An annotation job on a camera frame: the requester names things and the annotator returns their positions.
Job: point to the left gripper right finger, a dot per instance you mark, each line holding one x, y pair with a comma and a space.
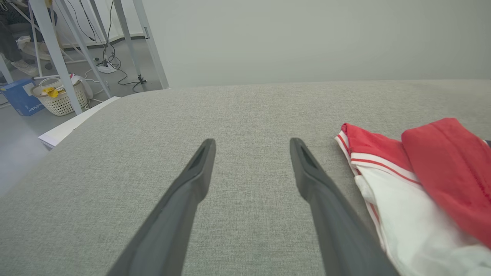
337, 222

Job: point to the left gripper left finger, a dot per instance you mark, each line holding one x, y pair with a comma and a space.
172, 218

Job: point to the red and white garment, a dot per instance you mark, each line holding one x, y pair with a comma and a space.
433, 199

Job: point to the white flat board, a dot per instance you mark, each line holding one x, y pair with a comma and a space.
73, 122

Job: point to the cream plastic laundry basket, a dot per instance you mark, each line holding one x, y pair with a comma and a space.
63, 101

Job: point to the white round container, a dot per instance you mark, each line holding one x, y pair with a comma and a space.
82, 84

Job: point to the yellow item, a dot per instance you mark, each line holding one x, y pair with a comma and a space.
51, 92

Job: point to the blue cardboard box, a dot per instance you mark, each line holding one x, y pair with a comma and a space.
19, 97

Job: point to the person in dark trousers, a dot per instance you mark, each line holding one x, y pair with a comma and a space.
9, 38

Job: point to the white metal frame leg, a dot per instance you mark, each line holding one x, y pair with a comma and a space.
53, 53
82, 50
151, 42
128, 42

